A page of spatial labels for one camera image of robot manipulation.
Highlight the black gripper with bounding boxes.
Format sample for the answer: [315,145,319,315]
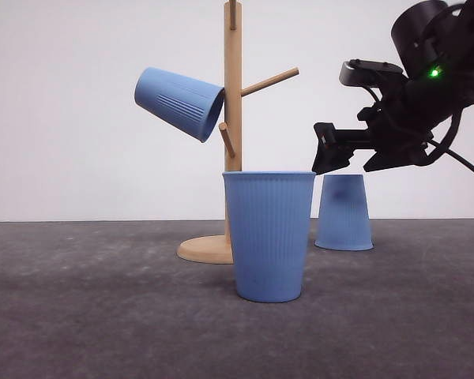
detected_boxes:
[311,75,474,175]

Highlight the blue ribbed cup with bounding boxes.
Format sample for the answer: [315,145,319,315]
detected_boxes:
[223,171,316,302]
[314,174,374,251]
[134,66,225,143]

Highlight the blue ribbed cup front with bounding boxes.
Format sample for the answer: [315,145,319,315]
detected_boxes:
[223,171,316,302]

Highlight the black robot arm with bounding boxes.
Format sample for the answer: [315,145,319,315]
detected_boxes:
[311,1,474,175]

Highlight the wooden mug tree stand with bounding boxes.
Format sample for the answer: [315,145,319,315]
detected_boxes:
[177,0,299,265]

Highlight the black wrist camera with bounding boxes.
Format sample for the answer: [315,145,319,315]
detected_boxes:
[339,59,404,86]

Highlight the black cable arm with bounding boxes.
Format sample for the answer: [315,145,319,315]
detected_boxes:
[427,111,474,172]

